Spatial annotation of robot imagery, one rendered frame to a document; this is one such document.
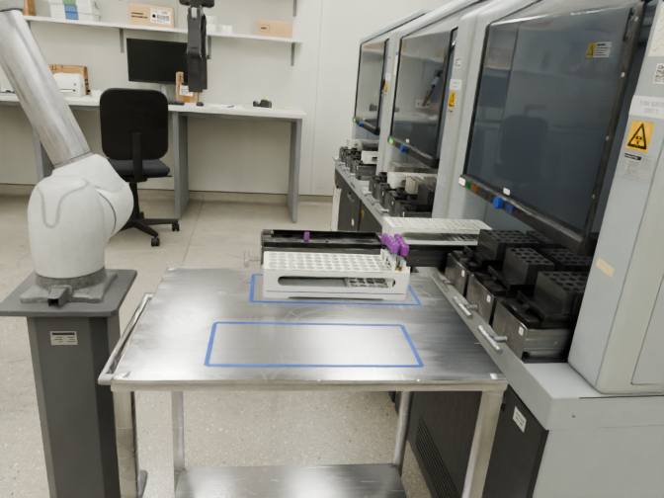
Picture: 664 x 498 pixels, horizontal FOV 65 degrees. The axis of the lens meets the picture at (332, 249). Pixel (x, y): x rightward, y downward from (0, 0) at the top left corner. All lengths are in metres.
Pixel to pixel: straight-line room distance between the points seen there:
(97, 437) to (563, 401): 1.12
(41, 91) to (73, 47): 3.56
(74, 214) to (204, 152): 3.69
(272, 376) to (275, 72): 4.21
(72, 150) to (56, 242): 0.29
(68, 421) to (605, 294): 1.27
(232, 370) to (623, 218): 0.70
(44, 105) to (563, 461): 1.41
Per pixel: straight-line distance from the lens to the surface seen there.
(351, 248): 1.41
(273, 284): 1.04
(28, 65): 1.53
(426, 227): 1.47
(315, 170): 5.00
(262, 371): 0.82
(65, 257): 1.34
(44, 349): 1.44
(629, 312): 1.04
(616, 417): 1.15
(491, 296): 1.23
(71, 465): 1.63
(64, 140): 1.52
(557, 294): 1.15
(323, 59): 4.91
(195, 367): 0.84
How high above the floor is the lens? 1.26
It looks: 19 degrees down
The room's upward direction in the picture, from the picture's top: 4 degrees clockwise
